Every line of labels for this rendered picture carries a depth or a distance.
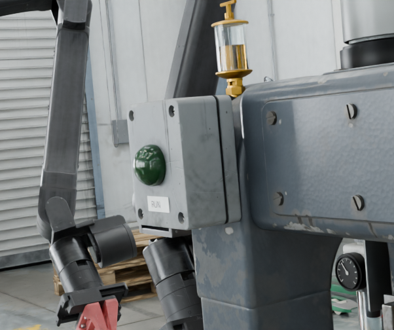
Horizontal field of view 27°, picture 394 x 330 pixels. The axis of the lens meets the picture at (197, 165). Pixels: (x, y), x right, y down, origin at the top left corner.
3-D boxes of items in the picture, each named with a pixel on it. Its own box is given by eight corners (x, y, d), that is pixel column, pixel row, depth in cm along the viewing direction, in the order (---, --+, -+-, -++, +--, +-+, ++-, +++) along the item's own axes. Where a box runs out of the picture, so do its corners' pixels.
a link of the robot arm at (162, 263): (133, 251, 103) (150, 231, 99) (179, 242, 107) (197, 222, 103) (150, 301, 101) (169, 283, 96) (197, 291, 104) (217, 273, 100)
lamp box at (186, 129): (136, 224, 62) (125, 105, 61) (186, 216, 64) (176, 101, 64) (188, 231, 55) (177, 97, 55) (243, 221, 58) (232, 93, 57)
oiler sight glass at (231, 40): (211, 73, 64) (207, 27, 64) (237, 71, 65) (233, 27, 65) (230, 69, 62) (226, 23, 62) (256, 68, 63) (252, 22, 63)
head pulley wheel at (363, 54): (318, 81, 67) (315, 50, 67) (396, 76, 72) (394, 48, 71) (400, 70, 59) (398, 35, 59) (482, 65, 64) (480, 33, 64)
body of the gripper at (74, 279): (131, 291, 121) (112, 253, 125) (66, 303, 116) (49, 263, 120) (120, 317, 125) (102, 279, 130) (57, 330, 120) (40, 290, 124)
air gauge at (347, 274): (334, 289, 80) (331, 252, 80) (347, 286, 81) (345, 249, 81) (360, 294, 77) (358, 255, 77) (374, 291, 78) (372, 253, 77)
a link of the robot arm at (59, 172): (57, 23, 151) (60, -14, 141) (89, 27, 152) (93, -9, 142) (35, 243, 132) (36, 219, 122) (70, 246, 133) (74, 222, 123)
